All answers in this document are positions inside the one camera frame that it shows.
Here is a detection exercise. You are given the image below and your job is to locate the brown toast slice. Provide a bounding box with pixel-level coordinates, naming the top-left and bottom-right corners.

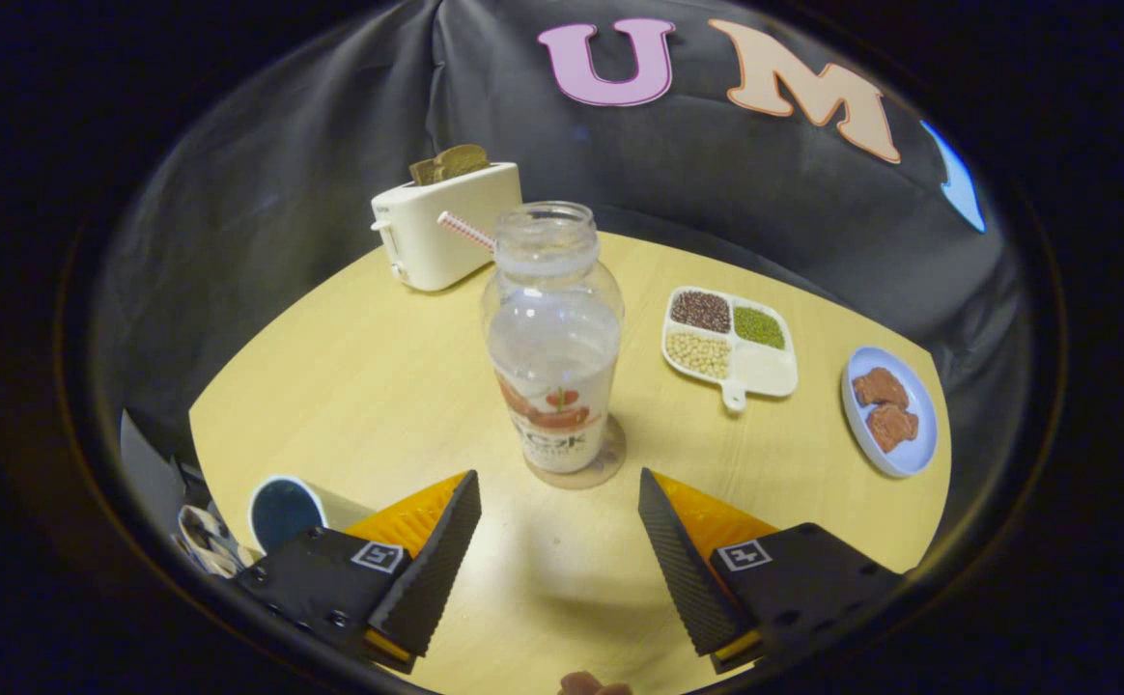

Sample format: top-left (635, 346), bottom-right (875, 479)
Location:
top-left (408, 144), bottom-right (492, 186)

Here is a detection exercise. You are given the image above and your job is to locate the clear plastic juice bottle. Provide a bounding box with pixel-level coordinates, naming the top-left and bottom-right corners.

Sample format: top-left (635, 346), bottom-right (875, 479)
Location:
top-left (481, 201), bottom-right (626, 476)

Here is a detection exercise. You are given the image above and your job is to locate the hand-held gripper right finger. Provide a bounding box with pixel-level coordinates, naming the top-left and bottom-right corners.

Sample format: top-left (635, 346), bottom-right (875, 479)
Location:
top-left (637, 468), bottom-right (906, 675)

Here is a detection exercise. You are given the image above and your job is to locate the pink striped straw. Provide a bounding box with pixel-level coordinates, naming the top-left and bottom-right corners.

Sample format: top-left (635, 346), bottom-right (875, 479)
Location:
top-left (436, 210), bottom-right (497, 255)

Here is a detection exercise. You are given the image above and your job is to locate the white toaster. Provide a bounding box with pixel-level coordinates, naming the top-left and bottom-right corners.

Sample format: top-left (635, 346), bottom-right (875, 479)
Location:
top-left (371, 161), bottom-right (524, 292)

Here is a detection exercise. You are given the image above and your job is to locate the wooden table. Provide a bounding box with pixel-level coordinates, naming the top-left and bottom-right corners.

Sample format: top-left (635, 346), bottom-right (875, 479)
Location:
top-left (188, 232), bottom-right (952, 695)

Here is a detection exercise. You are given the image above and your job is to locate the round cork coaster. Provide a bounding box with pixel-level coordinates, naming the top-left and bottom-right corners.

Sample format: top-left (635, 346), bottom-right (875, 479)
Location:
top-left (523, 415), bottom-right (628, 490)

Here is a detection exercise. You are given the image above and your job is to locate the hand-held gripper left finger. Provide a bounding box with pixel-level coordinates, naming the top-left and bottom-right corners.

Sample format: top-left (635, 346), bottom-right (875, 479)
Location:
top-left (234, 470), bottom-right (483, 675)

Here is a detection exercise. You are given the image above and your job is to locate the patterned cloth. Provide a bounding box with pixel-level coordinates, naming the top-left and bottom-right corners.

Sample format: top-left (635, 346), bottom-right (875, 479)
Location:
top-left (176, 505), bottom-right (259, 580)

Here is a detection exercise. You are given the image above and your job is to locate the white divided bean tray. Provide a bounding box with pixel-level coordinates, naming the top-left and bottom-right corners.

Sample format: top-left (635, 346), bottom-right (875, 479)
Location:
top-left (660, 286), bottom-right (800, 413)

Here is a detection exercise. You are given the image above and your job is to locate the grey board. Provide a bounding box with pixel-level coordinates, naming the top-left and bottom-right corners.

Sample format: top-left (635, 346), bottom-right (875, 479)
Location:
top-left (120, 410), bottom-right (186, 527)

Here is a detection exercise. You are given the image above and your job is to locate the brown meat piece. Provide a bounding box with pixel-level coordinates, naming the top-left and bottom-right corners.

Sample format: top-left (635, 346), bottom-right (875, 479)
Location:
top-left (866, 403), bottom-right (920, 455)
top-left (852, 367), bottom-right (911, 408)

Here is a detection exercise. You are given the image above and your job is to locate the blue plate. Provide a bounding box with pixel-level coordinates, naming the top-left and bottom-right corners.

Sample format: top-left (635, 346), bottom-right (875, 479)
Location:
top-left (841, 346), bottom-right (940, 479)

